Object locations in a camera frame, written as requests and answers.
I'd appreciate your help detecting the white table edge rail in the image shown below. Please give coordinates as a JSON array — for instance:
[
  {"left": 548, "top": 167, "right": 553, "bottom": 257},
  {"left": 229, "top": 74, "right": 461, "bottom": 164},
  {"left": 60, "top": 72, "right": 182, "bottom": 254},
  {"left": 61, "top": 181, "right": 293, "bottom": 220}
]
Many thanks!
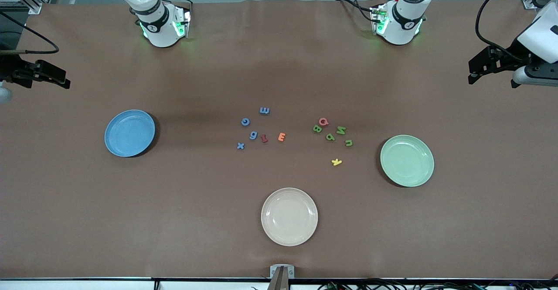
[{"left": 0, "top": 278, "right": 558, "bottom": 290}]

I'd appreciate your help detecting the blue plate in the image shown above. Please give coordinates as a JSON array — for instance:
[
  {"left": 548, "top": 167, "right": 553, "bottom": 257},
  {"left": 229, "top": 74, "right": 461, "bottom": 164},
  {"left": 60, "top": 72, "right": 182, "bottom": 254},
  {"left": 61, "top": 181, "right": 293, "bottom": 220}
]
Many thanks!
[{"left": 104, "top": 109, "right": 156, "bottom": 158}]

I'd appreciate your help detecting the beige plate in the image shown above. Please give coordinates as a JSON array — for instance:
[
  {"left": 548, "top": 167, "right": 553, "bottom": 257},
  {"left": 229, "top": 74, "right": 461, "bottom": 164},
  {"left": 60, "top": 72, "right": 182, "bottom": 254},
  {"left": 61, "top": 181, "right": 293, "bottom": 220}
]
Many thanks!
[{"left": 261, "top": 188, "right": 319, "bottom": 247}]

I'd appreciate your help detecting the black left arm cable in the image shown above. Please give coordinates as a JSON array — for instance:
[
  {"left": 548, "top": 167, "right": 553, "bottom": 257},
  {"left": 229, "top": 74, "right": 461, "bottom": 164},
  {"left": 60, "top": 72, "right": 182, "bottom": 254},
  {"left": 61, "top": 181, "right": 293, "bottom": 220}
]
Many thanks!
[{"left": 475, "top": 0, "right": 530, "bottom": 59}]

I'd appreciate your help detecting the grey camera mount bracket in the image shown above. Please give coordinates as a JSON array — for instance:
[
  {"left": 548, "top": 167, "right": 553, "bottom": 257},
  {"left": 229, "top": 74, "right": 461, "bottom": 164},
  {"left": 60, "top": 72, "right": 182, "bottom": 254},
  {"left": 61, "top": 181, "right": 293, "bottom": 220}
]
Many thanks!
[{"left": 267, "top": 265, "right": 295, "bottom": 290}]

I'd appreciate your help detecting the green plate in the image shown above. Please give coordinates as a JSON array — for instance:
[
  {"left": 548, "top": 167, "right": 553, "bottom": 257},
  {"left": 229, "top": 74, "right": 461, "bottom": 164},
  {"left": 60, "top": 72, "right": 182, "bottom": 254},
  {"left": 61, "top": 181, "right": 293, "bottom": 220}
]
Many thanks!
[{"left": 380, "top": 135, "right": 435, "bottom": 188}]

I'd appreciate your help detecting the brown table mat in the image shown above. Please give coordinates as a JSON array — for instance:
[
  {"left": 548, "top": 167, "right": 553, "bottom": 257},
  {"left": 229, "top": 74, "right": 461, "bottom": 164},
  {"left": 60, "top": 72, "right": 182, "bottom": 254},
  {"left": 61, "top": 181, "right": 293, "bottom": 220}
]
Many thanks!
[{"left": 0, "top": 0, "right": 558, "bottom": 280}]

